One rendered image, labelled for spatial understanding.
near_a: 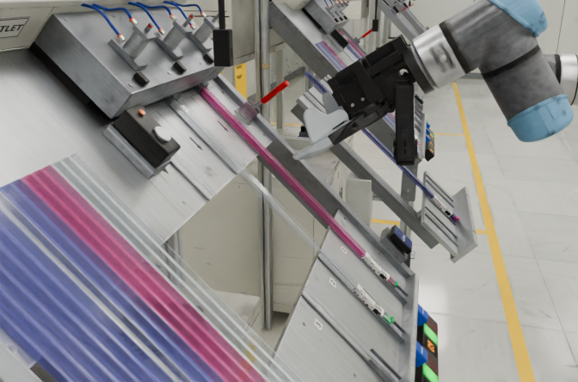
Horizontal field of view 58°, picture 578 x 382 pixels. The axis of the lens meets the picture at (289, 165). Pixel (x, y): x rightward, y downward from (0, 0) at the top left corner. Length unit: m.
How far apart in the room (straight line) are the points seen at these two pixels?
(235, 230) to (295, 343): 1.36
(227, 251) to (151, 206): 1.43
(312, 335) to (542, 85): 0.42
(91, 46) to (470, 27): 0.46
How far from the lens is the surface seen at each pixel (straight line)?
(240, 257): 2.05
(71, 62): 0.70
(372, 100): 0.71
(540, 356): 2.20
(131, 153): 0.67
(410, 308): 0.95
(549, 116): 0.72
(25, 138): 0.61
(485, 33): 0.69
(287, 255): 1.98
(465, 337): 2.19
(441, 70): 0.70
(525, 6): 0.70
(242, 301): 1.15
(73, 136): 0.65
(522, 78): 0.71
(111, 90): 0.68
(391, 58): 0.72
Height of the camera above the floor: 1.25
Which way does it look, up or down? 18 degrees down
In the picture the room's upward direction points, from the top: straight up
